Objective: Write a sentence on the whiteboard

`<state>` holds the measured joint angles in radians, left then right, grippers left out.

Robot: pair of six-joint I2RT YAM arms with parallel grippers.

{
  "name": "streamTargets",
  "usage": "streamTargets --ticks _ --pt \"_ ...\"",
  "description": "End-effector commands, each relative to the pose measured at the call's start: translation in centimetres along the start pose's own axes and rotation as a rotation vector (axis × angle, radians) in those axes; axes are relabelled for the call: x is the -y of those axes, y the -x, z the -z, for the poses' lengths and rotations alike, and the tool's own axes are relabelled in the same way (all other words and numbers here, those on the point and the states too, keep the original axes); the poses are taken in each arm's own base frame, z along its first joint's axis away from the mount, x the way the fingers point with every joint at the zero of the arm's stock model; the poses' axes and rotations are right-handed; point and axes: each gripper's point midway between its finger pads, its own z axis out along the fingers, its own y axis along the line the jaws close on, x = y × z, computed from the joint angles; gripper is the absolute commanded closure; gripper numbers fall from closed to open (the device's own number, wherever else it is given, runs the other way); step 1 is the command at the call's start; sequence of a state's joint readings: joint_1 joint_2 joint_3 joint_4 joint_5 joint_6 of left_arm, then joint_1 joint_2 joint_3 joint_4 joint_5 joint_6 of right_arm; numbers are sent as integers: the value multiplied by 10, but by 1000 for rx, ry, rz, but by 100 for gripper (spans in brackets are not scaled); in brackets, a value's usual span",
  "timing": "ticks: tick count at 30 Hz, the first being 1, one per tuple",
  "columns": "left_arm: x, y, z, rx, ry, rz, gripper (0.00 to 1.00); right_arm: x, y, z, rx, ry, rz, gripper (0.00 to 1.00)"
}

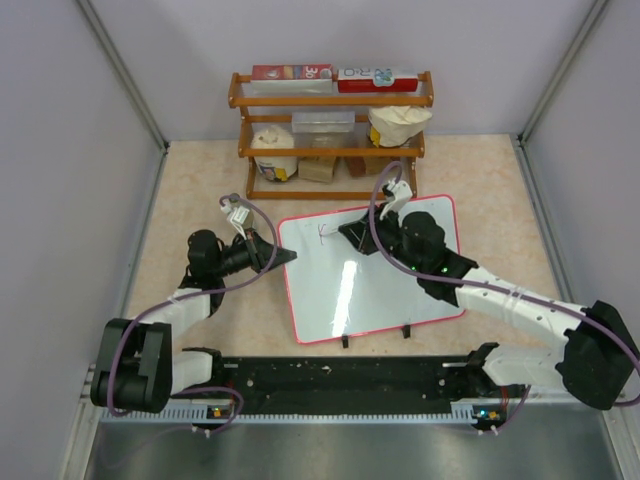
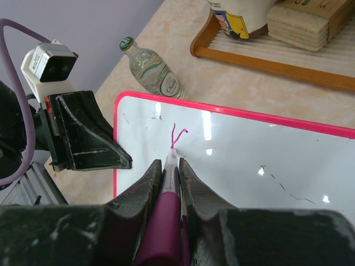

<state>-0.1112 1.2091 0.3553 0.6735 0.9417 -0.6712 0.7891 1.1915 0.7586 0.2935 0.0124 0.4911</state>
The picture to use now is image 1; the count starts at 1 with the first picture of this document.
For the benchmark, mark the red white carton box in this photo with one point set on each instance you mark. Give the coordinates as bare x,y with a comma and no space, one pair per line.
294,79

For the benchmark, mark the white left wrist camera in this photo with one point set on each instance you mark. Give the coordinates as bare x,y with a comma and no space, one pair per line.
240,217

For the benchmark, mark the red white zero box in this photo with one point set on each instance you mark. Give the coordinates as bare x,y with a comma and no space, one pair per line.
376,80

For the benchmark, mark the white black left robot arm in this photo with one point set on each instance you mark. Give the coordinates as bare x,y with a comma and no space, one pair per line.
136,368

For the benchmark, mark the tan sponge block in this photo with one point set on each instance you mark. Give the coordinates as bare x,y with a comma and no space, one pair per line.
317,168

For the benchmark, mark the pink framed whiteboard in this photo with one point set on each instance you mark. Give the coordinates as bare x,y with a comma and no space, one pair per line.
333,290

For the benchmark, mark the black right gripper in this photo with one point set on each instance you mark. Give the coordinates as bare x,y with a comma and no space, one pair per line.
361,235

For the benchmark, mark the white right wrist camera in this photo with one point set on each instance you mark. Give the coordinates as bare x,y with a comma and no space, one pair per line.
397,194

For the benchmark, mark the grey cable duct rail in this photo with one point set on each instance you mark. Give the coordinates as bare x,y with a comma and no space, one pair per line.
211,414

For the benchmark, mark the clear plastic box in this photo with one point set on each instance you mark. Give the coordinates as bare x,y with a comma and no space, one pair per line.
323,122

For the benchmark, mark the cream cloth bag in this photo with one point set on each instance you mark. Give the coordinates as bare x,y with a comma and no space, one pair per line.
393,126

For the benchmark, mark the wooden two-tier shelf rack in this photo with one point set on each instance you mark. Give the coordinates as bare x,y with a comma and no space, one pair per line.
255,111

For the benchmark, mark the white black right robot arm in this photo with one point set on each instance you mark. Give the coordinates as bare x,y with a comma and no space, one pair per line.
589,351

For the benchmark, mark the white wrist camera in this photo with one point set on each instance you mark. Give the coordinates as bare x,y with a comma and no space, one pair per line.
397,194
240,217

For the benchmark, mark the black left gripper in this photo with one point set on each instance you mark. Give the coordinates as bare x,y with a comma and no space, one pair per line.
260,253

